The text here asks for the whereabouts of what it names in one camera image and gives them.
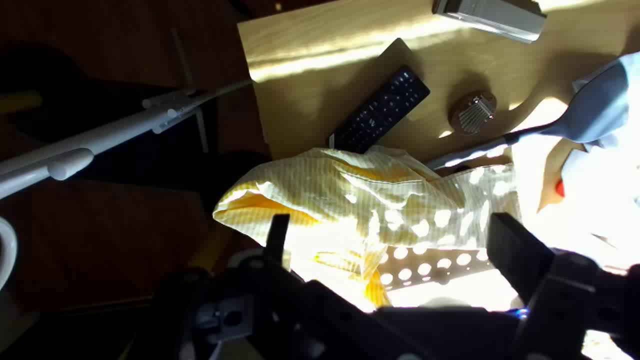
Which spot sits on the white grey crumpled cloth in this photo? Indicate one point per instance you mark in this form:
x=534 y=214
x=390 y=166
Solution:
x=601 y=101

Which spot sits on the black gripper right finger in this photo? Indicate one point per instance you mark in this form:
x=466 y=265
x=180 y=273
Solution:
x=521 y=256

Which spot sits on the black remote control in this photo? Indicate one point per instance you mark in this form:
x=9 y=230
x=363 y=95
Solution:
x=382 y=111

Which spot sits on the round metal knob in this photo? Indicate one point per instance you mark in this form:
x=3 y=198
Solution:
x=472 y=113

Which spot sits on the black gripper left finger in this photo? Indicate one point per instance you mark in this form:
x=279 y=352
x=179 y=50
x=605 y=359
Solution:
x=277 y=240

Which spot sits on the small red object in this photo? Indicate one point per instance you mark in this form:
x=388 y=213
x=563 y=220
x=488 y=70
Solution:
x=561 y=189

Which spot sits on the silver stapler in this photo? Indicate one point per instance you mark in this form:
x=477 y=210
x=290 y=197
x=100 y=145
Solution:
x=493 y=17

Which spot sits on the yellow striped towel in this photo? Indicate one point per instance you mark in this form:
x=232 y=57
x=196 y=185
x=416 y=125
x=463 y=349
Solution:
x=332 y=186

